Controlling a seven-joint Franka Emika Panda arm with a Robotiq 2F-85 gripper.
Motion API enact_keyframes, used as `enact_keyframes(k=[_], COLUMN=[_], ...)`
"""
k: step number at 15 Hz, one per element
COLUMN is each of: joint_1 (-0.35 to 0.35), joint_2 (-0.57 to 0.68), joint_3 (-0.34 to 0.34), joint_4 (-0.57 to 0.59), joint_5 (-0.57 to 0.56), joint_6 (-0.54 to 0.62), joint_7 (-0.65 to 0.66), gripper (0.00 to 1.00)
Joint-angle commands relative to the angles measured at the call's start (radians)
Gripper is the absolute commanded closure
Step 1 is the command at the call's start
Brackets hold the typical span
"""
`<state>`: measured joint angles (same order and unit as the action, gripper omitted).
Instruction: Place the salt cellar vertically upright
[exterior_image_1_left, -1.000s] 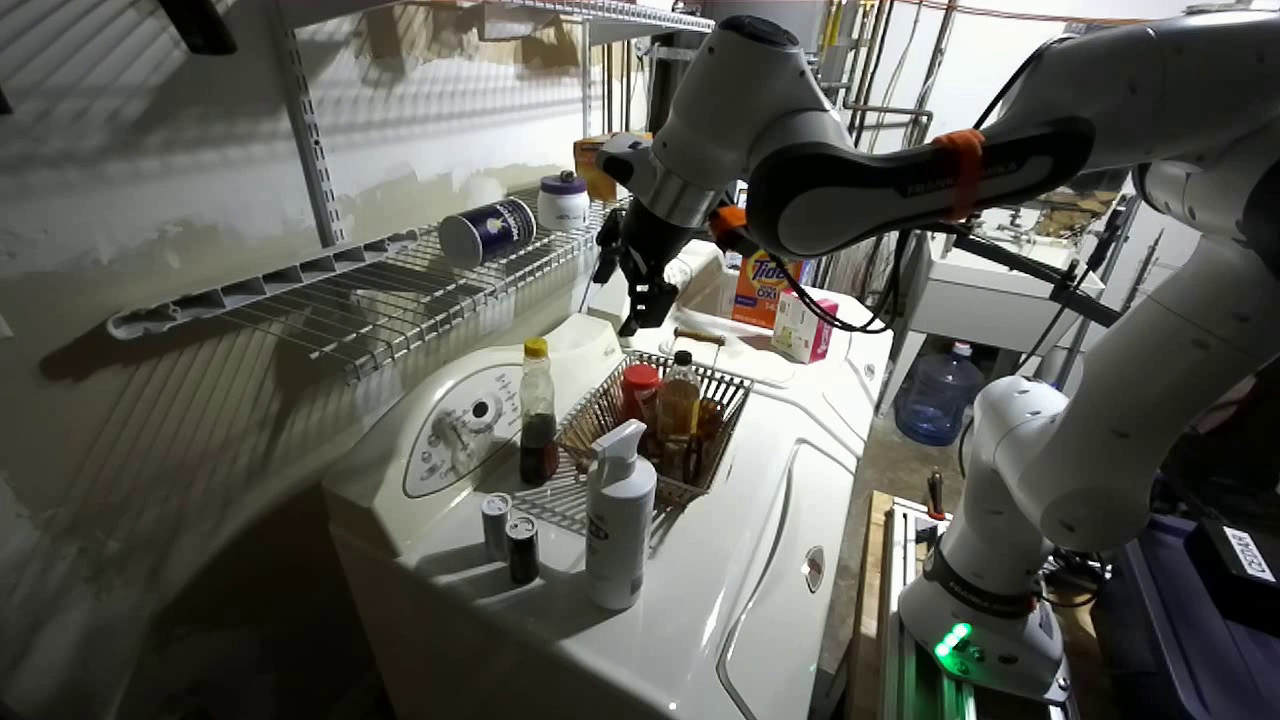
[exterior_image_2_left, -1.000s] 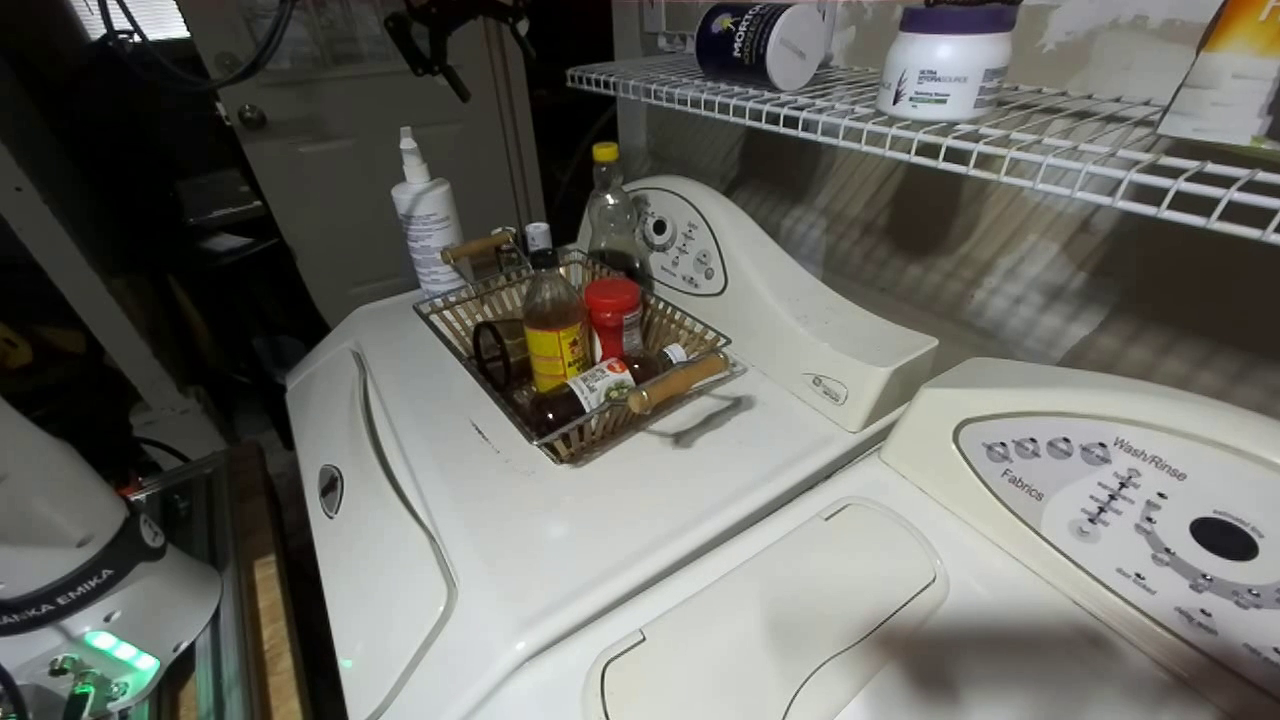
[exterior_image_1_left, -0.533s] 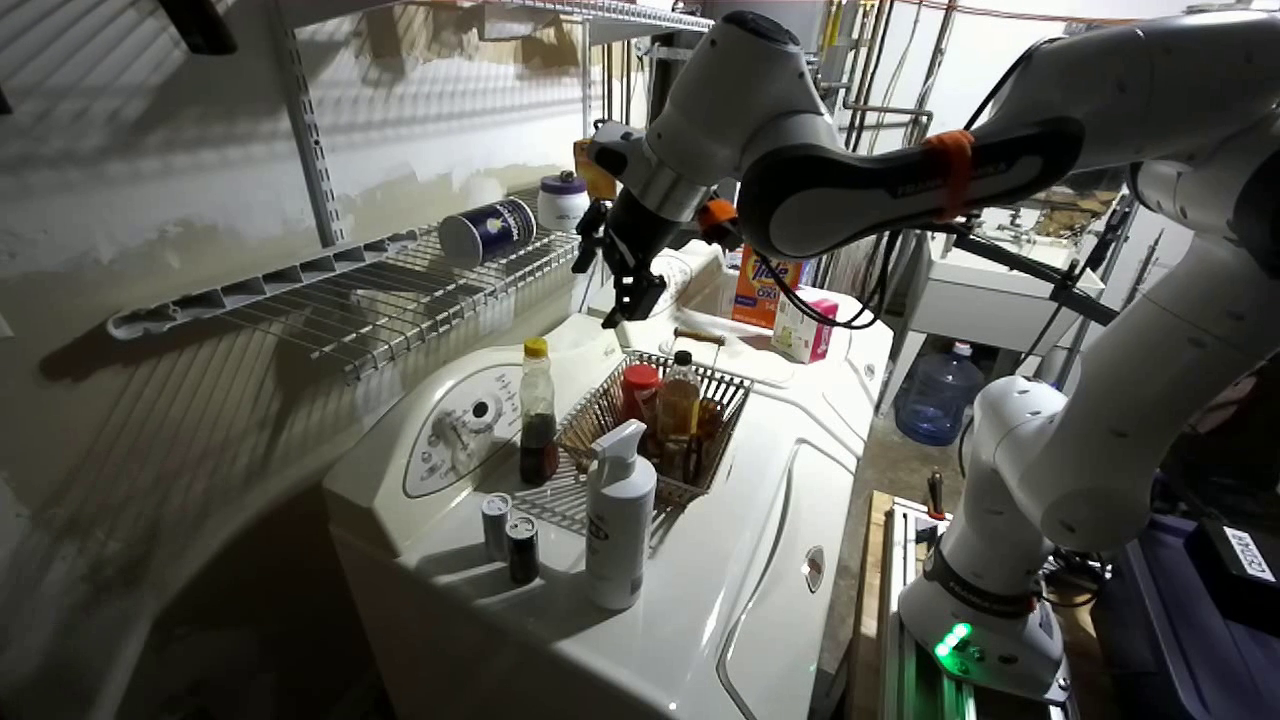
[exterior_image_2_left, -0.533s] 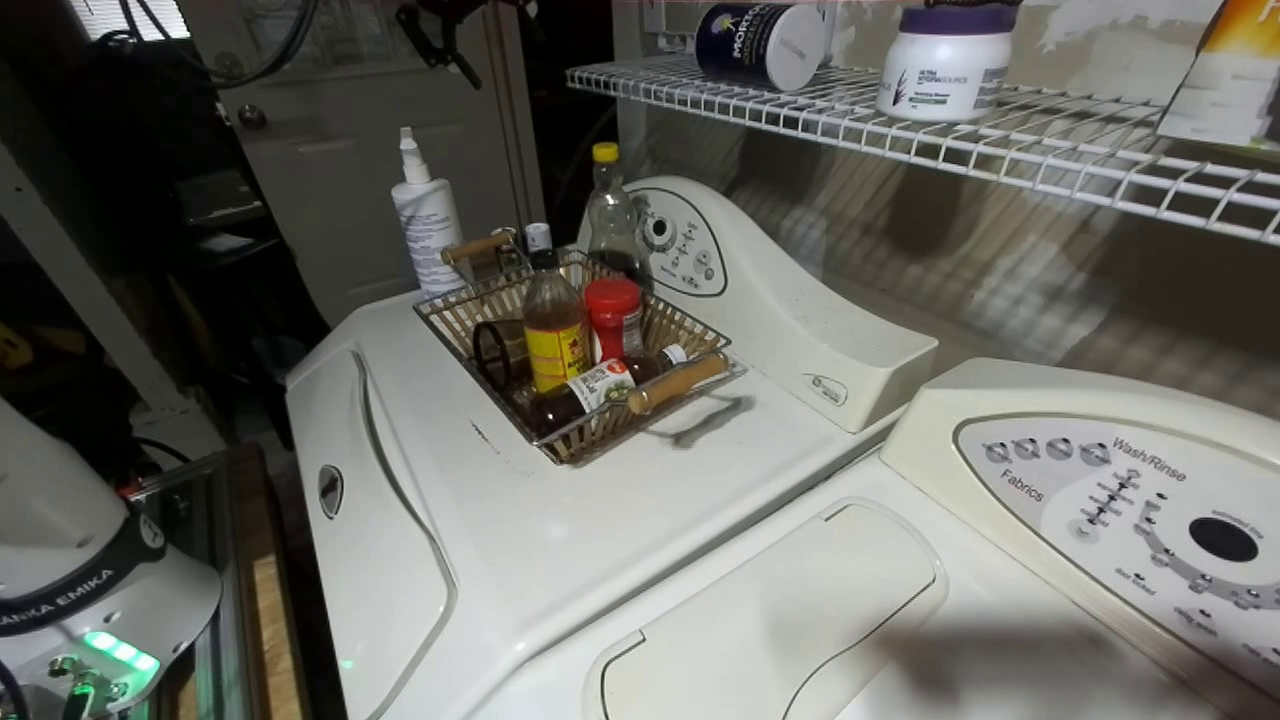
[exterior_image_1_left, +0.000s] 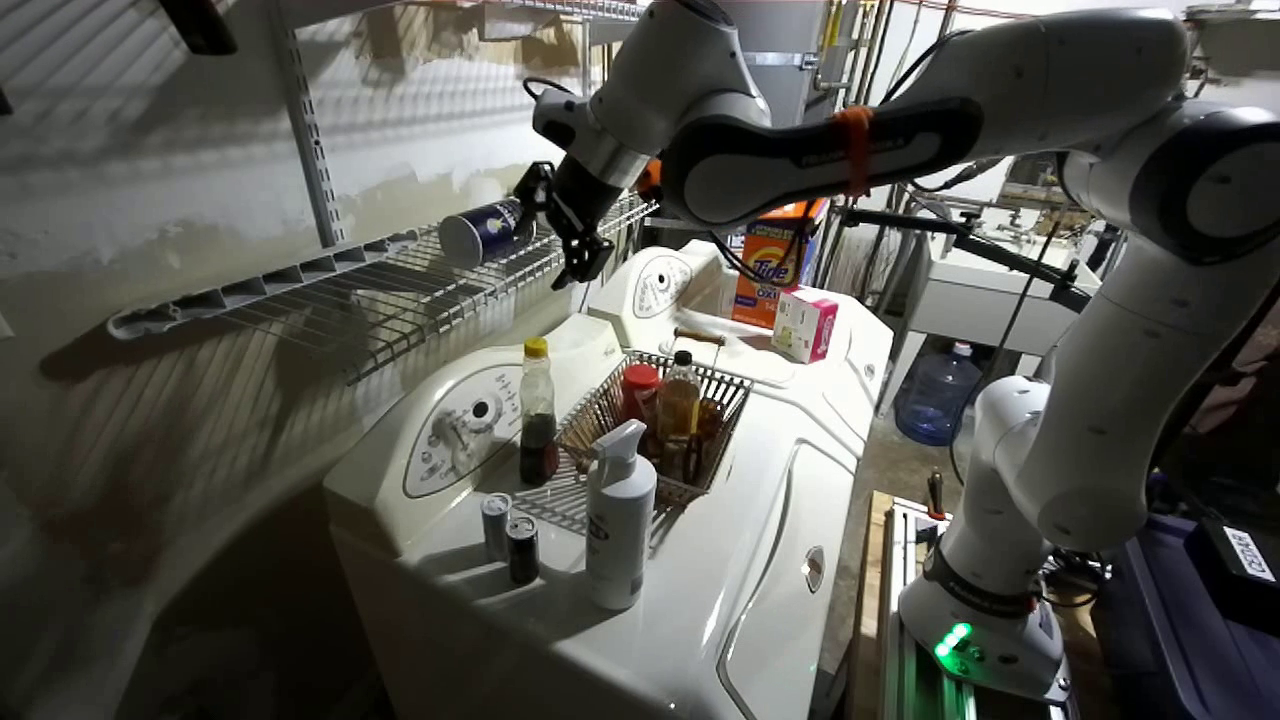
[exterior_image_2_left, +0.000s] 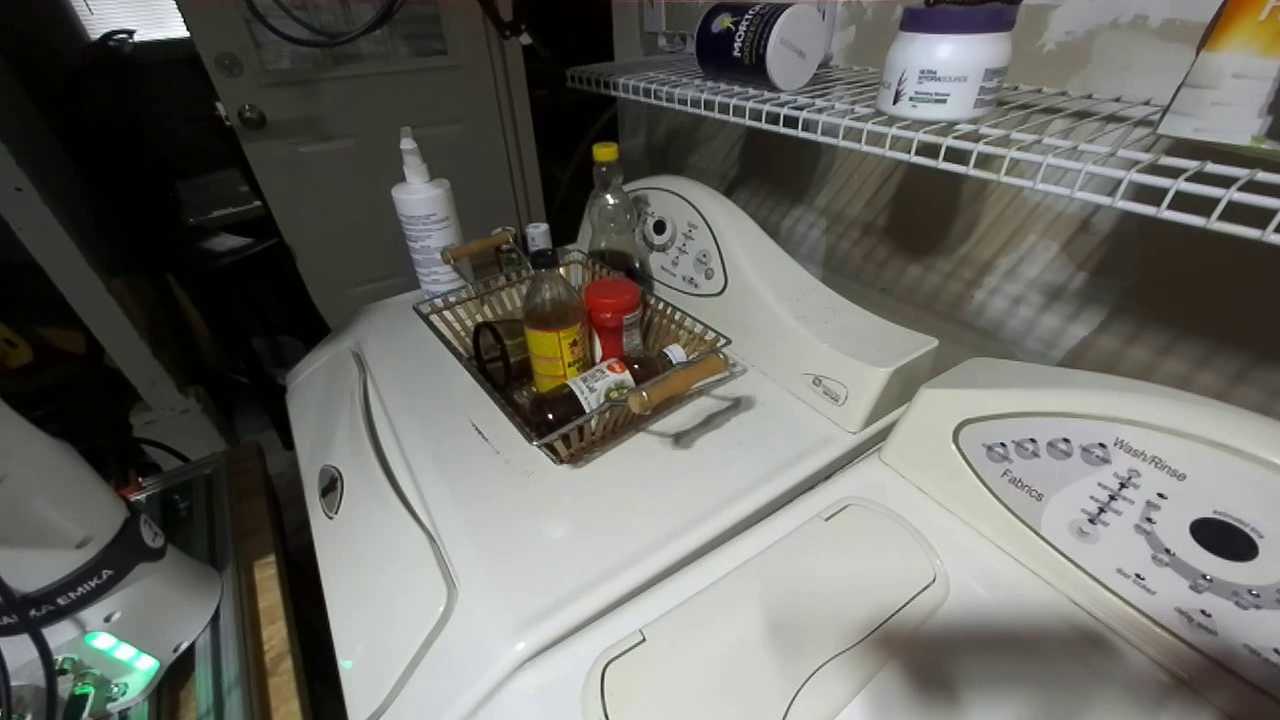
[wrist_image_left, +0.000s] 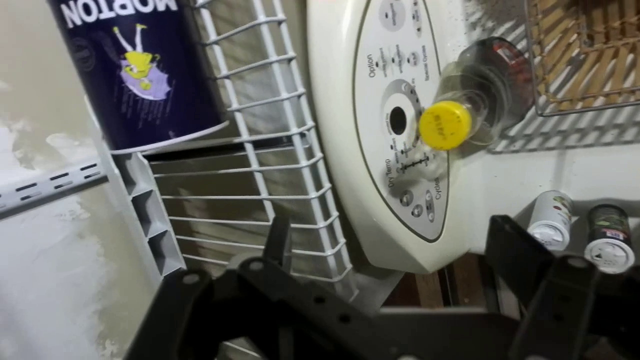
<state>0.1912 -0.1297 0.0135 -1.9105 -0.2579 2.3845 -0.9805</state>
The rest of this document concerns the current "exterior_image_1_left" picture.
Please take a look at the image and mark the pink and white box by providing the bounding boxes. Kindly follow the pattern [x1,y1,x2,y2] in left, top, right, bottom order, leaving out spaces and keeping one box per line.
[770,289,844,368]

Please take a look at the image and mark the blue water jug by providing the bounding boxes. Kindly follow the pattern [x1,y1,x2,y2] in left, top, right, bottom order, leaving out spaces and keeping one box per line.
[891,336,992,451]

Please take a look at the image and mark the orange Tide detergent box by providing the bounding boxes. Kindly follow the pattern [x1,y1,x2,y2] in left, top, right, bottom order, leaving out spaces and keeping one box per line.
[727,198,830,333]

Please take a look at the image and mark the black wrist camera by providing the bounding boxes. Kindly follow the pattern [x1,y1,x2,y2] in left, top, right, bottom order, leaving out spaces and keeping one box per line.
[518,71,595,152]

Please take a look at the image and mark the small grey capped shaker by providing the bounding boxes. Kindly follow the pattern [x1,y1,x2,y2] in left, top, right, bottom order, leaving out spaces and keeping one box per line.
[477,494,517,560]

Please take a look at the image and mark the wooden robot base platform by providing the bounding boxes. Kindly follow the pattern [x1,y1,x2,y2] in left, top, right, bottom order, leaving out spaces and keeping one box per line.
[852,488,1070,720]

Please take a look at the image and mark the white washing machine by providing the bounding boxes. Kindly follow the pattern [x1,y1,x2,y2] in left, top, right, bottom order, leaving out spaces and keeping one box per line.
[319,347,877,720]

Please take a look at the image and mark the amber bottle with yellow label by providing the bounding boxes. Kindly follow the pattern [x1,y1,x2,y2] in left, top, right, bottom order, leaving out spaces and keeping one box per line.
[656,347,708,484]

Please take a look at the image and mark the yellow capped clear sauce bottle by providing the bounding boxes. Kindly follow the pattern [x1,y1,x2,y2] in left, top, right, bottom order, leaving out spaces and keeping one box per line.
[517,333,564,494]

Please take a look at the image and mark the metal shelf upright rail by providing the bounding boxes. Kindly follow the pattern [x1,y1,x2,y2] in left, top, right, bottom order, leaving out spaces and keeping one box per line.
[272,0,353,257]

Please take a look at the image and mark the white wire shelf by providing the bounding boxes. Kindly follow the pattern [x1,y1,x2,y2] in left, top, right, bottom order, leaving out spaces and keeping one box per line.
[104,198,665,389]

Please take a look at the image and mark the orange strap on arm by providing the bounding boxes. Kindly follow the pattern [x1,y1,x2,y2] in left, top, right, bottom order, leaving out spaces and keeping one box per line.
[830,105,881,194]

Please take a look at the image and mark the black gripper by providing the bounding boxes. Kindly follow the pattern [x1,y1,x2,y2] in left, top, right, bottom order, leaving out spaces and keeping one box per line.
[513,152,631,294]

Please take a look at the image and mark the black box with white label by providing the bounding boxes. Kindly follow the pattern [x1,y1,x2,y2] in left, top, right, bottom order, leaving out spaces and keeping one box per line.
[1186,513,1280,632]

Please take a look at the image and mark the wire basket with wooden rim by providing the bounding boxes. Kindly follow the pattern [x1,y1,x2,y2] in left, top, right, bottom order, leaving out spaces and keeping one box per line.
[513,347,756,544]

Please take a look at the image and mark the white spray bottle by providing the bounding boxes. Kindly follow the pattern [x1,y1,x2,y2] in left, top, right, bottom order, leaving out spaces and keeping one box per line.
[585,415,659,616]

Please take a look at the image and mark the red lidded jar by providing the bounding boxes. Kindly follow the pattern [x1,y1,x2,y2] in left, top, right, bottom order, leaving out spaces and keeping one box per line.
[620,359,669,429]

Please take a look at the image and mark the dark blue cylindrical salt cellar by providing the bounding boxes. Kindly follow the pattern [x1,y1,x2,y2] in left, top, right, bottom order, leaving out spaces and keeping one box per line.
[434,194,528,272]

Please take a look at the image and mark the cream washing machine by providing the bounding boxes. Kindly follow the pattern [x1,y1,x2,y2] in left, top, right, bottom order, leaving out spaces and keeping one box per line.
[585,236,897,412]

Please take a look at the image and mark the small black capped shaker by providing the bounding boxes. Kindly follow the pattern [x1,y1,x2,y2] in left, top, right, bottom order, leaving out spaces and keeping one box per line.
[501,513,545,594]

